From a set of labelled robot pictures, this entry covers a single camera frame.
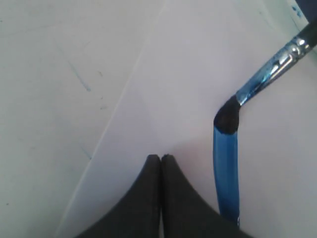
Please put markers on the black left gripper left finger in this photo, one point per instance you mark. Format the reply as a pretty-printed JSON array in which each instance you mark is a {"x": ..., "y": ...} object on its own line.
[{"x": 137, "y": 214}]

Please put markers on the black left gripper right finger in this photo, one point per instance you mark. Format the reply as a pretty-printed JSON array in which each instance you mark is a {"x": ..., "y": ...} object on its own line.
[{"x": 184, "y": 213}]

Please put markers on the black paintbrush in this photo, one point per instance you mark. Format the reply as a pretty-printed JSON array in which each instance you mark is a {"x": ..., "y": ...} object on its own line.
[{"x": 226, "y": 121}]

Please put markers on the white paper sheet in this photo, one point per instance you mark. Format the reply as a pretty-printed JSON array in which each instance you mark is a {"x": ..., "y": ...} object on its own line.
[{"x": 198, "y": 54}]

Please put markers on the white square paint dish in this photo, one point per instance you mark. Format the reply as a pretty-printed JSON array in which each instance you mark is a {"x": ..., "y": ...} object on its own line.
[{"x": 305, "y": 10}]

